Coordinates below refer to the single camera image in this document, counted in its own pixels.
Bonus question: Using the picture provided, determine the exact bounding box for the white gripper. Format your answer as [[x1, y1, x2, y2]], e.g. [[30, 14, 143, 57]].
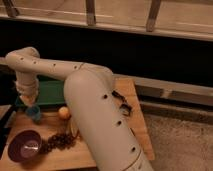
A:
[[15, 81, 39, 107]]

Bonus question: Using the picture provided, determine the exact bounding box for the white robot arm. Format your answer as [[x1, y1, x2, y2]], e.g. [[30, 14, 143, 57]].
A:
[[5, 47, 154, 171]]

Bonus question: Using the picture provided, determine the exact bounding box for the blue plastic cup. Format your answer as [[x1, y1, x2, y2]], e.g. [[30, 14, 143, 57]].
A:
[[26, 105, 41, 122]]

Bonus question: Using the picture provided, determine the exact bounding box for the green plastic tray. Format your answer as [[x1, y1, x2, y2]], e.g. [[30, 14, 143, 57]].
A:
[[14, 75, 68, 109]]

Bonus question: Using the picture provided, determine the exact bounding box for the orange apple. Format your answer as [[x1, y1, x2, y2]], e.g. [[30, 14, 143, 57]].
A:
[[58, 106, 71, 120]]

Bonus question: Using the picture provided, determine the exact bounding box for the purple bowl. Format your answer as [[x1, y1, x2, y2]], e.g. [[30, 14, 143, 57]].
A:
[[8, 130, 42, 163]]

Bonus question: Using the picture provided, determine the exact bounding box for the dark grape bunch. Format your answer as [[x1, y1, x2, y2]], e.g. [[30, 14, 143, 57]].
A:
[[40, 133, 76, 154]]

